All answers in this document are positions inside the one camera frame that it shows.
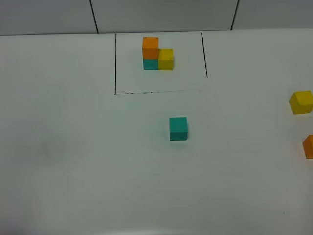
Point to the teal template cube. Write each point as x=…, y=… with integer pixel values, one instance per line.
x=150, y=64

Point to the yellow template cube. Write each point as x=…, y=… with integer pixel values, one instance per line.
x=166, y=59

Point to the orange template cube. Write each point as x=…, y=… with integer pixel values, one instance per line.
x=150, y=48

